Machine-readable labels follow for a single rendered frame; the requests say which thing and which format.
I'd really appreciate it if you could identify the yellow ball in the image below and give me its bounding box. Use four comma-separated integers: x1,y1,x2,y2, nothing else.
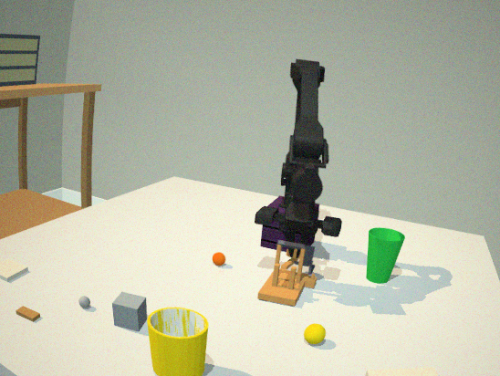
304,324,326,344

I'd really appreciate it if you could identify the small brown rectangular block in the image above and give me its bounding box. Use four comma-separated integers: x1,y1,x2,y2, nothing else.
16,306,40,322

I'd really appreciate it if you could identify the green tapered cup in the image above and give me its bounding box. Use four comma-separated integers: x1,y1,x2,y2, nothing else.
366,228,405,284

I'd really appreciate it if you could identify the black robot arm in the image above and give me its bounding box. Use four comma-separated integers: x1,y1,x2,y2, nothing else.
278,59,329,234

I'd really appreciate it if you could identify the yellow cup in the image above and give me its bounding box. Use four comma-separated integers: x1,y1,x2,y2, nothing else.
147,308,209,376

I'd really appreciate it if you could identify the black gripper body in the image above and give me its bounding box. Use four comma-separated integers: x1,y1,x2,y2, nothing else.
255,189,342,237

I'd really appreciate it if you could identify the orange ball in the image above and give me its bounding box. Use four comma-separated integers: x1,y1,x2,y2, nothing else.
213,253,226,266

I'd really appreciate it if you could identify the grey ball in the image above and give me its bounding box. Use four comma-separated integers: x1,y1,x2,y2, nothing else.
78,296,90,308

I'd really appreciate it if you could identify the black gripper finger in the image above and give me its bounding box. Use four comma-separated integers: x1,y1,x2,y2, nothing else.
297,230,318,258
278,228,295,257

